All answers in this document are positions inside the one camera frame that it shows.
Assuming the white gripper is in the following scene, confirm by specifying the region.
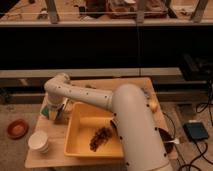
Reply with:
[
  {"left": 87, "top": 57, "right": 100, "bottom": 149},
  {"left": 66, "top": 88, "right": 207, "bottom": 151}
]
[{"left": 47, "top": 94, "right": 64, "bottom": 121}]

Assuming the green sponge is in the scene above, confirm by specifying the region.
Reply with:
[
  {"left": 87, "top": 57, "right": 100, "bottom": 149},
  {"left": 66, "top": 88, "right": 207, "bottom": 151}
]
[{"left": 40, "top": 106, "right": 49, "bottom": 118}]

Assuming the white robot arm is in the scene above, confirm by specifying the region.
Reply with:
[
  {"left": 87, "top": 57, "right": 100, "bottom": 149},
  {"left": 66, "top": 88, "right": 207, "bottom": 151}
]
[{"left": 44, "top": 73, "right": 173, "bottom": 171}]

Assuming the white paper cup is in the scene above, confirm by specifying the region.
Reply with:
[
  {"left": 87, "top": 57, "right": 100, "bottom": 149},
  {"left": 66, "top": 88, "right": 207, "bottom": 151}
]
[{"left": 28, "top": 130, "right": 49, "bottom": 153}]

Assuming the yellow plastic tub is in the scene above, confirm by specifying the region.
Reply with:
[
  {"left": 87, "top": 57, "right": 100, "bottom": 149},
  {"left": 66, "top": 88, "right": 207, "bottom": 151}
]
[{"left": 64, "top": 102, "right": 123, "bottom": 158}]

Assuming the red bowl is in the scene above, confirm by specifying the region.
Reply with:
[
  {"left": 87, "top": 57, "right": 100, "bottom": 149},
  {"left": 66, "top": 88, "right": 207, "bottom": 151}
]
[{"left": 7, "top": 119, "right": 29, "bottom": 140}]

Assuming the wooden table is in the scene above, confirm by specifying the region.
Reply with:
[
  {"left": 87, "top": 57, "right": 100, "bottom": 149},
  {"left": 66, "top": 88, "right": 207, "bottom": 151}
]
[{"left": 24, "top": 77, "right": 179, "bottom": 169}]

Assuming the brown crumbs pile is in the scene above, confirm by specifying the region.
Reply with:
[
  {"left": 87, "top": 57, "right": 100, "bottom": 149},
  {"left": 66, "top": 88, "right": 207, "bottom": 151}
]
[{"left": 90, "top": 127, "right": 112, "bottom": 152}]

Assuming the grey crumpled cloth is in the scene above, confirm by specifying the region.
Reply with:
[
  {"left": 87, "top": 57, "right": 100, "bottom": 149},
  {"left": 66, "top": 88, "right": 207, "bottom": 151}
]
[{"left": 141, "top": 88, "right": 151, "bottom": 99}]

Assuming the yellow round fruit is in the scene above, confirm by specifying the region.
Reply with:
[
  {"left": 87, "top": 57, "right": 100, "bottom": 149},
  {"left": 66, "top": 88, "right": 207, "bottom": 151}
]
[{"left": 149, "top": 101, "right": 158, "bottom": 113}]

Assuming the dark brown bowl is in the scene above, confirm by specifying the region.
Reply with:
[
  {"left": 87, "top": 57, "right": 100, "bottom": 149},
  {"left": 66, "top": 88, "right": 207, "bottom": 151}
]
[{"left": 159, "top": 128, "right": 174, "bottom": 154}]

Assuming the white plastic fork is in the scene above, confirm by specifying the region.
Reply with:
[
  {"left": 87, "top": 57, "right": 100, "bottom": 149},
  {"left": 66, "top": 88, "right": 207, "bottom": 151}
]
[{"left": 163, "top": 138, "right": 180, "bottom": 145}]

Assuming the black foot pedal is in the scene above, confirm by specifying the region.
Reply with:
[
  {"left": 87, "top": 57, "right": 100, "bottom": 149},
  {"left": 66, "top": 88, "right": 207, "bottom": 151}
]
[{"left": 183, "top": 122, "right": 209, "bottom": 141}]

